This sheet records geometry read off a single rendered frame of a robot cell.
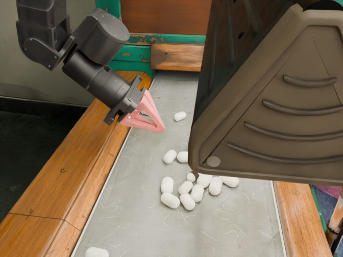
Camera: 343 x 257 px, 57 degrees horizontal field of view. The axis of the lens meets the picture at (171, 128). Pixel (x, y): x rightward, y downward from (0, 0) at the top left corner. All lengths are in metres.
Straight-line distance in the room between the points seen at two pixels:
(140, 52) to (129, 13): 0.11
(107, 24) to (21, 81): 1.90
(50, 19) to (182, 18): 0.48
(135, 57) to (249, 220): 0.61
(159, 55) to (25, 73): 1.54
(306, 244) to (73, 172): 0.39
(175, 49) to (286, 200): 0.52
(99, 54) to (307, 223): 0.40
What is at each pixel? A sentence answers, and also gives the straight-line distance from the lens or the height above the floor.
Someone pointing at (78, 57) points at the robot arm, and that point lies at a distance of 0.54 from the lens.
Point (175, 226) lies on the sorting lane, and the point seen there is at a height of 0.74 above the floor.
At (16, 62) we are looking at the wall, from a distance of 2.34.
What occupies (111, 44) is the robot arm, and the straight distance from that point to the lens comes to 0.50.
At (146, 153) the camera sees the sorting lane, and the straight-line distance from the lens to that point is 0.65.
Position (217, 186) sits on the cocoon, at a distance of 0.55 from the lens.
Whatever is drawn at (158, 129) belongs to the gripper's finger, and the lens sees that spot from 0.58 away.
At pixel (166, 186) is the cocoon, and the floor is 0.76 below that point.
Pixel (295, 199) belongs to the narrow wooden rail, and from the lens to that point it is 0.55.
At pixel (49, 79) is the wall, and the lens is 2.25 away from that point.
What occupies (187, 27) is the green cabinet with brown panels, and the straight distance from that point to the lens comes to 0.93.
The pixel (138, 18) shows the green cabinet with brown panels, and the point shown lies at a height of 0.91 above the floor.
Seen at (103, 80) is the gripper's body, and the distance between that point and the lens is 0.54.
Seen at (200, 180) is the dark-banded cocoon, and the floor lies 0.76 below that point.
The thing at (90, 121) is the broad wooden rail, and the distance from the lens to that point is 0.73.
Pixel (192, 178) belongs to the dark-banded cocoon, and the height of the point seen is 0.75.
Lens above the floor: 1.13
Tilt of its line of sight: 33 degrees down
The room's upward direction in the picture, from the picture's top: straight up
